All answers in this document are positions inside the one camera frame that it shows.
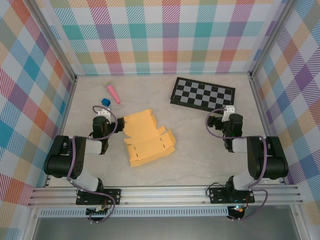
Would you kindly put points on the yellow paper box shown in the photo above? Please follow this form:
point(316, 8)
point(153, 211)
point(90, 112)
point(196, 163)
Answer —
point(147, 147)

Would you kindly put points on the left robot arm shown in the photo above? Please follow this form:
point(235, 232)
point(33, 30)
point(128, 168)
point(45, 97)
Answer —
point(60, 160)

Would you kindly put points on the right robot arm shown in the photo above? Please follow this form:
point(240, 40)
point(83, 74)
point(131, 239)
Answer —
point(275, 160)

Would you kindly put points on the blue toy block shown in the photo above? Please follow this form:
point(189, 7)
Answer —
point(106, 102)

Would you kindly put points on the black grey checkerboard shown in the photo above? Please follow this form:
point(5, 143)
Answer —
point(200, 95)

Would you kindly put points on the pink toy microphone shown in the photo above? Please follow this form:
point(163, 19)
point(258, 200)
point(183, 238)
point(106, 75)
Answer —
point(113, 93)

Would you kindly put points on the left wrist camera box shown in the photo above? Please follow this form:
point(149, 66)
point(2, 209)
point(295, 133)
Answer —
point(103, 113)

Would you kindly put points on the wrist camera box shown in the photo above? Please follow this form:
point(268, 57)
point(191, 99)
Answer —
point(103, 113)
point(229, 110)

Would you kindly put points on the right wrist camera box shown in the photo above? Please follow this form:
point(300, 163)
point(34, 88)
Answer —
point(229, 110)

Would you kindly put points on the aluminium side rail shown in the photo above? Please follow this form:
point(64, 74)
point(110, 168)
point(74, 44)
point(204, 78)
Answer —
point(67, 110)
point(262, 110)

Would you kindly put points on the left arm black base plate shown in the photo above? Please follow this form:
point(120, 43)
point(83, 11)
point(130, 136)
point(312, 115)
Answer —
point(115, 193)

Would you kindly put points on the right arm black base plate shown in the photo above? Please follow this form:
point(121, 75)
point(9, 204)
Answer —
point(217, 195)

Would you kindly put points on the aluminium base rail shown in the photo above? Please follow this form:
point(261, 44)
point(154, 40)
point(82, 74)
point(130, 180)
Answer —
point(162, 193)

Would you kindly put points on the aluminium frame post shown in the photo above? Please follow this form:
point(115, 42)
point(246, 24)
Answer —
point(273, 37)
point(53, 41)

